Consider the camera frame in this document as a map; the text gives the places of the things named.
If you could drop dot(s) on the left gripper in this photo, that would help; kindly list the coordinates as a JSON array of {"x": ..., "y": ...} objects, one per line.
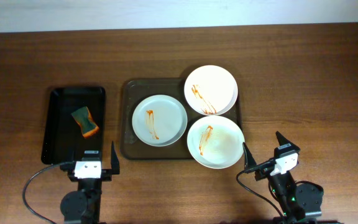
[{"x": 108, "y": 173}]

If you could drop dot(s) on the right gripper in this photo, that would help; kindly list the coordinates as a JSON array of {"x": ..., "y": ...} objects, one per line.
[{"x": 263, "y": 167}]

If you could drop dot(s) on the white plate bottom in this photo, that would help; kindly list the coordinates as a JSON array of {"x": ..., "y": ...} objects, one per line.
[{"x": 215, "y": 142}]

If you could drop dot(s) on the white plate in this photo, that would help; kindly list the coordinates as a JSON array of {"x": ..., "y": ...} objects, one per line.
[
  {"x": 211, "y": 90},
  {"x": 159, "y": 120},
  {"x": 215, "y": 142}
]

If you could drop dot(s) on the green orange sponge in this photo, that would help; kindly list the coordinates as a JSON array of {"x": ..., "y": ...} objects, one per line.
[{"x": 85, "y": 121}]

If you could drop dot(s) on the white plate top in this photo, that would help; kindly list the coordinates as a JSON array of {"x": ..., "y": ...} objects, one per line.
[{"x": 211, "y": 90}]

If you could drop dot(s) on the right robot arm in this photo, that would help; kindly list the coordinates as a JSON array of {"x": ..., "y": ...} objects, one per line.
[{"x": 299, "y": 202}]

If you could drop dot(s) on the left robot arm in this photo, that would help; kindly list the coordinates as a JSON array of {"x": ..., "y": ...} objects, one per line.
[{"x": 83, "y": 206}]

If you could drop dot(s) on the black rectangular tray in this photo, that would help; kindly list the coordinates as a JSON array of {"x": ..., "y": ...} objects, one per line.
[{"x": 63, "y": 141}]

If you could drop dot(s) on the brown plastic tray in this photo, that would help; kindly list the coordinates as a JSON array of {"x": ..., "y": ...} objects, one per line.
[{"x": 133, "y": 92}]

